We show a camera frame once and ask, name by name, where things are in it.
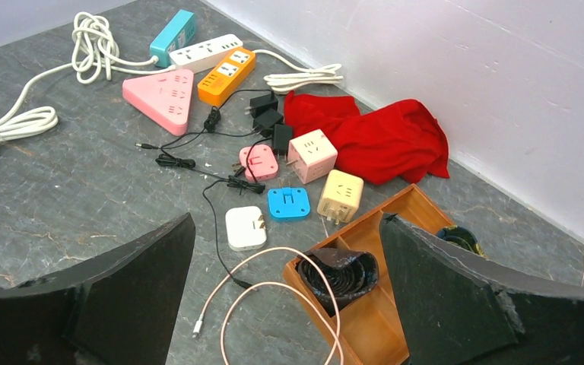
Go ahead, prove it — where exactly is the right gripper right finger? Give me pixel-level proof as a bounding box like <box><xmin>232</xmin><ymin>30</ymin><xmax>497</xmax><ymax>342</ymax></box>
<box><xmin>379</xmin><ymin>214</ymin><xmax>584</xmax><ymax>364</ymax></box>

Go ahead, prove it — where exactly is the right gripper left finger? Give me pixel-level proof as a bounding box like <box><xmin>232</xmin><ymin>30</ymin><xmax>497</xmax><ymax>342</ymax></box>
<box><xmin>0</xmin><ymin>214</ymin><xmax>196</xmax><ymax>364</ymax></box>

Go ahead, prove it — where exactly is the pink charging cable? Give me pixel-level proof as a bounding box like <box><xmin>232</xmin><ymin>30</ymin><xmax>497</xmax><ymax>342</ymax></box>
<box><xmin>192</xmin><ymin>246</ymin><xmax>346</xmax><ymax>365</ymax></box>

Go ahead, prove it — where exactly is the white cube adapter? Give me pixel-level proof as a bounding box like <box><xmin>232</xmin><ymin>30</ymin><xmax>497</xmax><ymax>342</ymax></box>
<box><xmin>225</xmin><ymin>206</ymin><xmax>267</xmax><ymax>252</ymax></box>

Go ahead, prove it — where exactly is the beige cube plug adapter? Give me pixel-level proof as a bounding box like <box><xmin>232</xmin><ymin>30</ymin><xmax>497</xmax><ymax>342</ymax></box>
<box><xmin>317</xmin><ymin>170</ymin><xmax>364</xmax><ymax>224</ymax></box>

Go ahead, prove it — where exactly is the blue plug adapter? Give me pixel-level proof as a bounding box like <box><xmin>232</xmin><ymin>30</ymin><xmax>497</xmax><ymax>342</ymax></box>
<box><xmin>267</xmin><ymin>186</ymin><xmax>311</xmax><ymax>222</ymax></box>

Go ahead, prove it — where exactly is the pink plug adapter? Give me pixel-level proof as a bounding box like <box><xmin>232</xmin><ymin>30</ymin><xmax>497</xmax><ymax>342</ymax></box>
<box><xmin>234</xmin><ymin>144</ymin><xmax>279</xmax><ymax>183</ymax></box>

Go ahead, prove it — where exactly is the pink cube socket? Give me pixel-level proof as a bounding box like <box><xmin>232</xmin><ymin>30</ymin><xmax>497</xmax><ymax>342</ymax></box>
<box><xmin>287</xmin><ymin>129</ymin><xmax>338</xmax><ymax>184</ymax></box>

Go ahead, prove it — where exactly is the pink power strip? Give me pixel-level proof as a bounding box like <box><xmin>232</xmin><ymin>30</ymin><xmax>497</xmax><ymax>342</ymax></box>
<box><xmin>122</xmin><ymin>68</ymin><xmax>194</xmax><ymax>136</ymax></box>

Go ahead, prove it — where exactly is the black power adapter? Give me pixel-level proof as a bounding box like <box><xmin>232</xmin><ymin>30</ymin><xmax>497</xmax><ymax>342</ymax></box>
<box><xmin>252</xmin><ymin>109</ymin><xmax>284</xmax><ymax>138</ymax></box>
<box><xmin>245</xmin><ymin>93</ymin><xmax>278</xmax><ymax>119</ymax></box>
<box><xmin>271</xmin><ymin>124</ymin><xmax>294</xmax><ymax>157</ymax></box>

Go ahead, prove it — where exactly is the orange power strip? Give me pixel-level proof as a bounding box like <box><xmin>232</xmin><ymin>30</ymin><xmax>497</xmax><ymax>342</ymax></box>
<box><xmin>198</xmin><ymin>47</ymin><xmax>256</xmax><ymax>107</ymax></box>

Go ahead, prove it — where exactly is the white power strip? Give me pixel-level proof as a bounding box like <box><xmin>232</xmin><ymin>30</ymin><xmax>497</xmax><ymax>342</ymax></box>
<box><xmin>168</xmin><ymin>33</ymin><xmax>243</xmax><ymax>74</ymax></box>

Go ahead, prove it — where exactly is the teal power strip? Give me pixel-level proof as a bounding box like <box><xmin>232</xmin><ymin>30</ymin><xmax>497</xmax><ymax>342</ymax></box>
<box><xmin>149</xmin><ymin>9</ymin><xmax>197</xmax><ymax>68</ymax></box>

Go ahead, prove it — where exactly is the red cloth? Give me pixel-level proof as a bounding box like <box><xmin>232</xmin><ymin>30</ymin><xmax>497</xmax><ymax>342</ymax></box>
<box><xmin>284</xmin><ymin>91</ymin><xmax>450</xmax><ymax>185</ymax></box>

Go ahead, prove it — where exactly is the black bundled cable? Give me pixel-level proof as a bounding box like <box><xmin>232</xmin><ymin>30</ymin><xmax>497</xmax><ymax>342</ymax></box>
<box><xmin>294</xmin><ymin>246</ymin><xmax>381</xmax><ymax>319</ymax></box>

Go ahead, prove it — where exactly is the white power cord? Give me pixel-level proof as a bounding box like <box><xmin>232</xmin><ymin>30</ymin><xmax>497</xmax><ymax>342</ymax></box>
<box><xmin>0</xmin><ymin>62</ymin><xmax>177</xmax><ymax>177</ymax></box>

